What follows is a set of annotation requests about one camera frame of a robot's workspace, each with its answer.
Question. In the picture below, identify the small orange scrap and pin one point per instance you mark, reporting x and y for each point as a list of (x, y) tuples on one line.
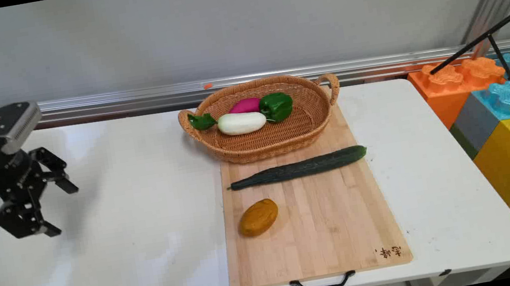
[(208, 86)]

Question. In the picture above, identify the white eggplant with green stem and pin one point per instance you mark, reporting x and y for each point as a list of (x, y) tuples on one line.
[(242, 122)]

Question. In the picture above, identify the brown potato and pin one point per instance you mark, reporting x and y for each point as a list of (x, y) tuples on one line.
[(258, 217)]

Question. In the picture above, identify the magenta toy vegetable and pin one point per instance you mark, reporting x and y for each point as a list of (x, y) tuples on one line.
[(245, 105)]

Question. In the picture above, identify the woven wicker basket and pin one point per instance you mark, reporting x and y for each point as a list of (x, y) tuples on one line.
[(280, 139)]

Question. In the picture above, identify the green bell pepper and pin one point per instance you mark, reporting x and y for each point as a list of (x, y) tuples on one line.
[(277, 107)]

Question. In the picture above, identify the long dark green cucumber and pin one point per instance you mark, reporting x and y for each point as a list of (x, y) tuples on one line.
[(299, 167)]

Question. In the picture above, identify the bamboo cutting board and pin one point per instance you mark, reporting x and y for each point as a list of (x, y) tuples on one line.
[(327, 223)]

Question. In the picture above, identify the orange giant building block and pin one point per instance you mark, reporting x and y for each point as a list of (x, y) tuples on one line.
[(440, 95)]

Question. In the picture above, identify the black table edge clip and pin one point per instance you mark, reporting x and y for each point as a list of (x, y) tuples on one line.
[(445, 272)]

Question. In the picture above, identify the grey giant building block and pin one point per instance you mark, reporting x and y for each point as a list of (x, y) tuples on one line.
[(477, 125)]

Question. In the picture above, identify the black tripod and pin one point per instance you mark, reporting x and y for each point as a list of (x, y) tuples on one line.
[(496, 29)]

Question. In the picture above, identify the black silver wrist camera box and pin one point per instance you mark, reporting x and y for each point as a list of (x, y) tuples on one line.
[(12, 123)]

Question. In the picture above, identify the aluminium rail along wall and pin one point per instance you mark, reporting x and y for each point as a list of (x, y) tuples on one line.
[(127, 101)]

